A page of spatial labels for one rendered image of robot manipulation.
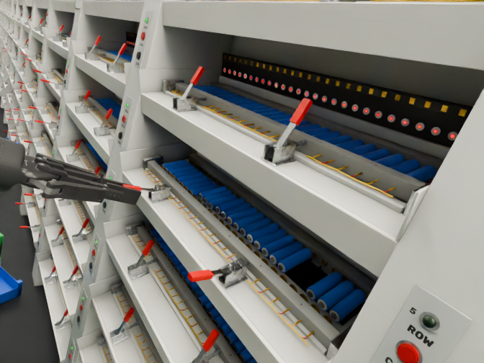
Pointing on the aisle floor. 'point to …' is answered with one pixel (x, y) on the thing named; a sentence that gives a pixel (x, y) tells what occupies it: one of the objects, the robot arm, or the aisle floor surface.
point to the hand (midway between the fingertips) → (119, 191)
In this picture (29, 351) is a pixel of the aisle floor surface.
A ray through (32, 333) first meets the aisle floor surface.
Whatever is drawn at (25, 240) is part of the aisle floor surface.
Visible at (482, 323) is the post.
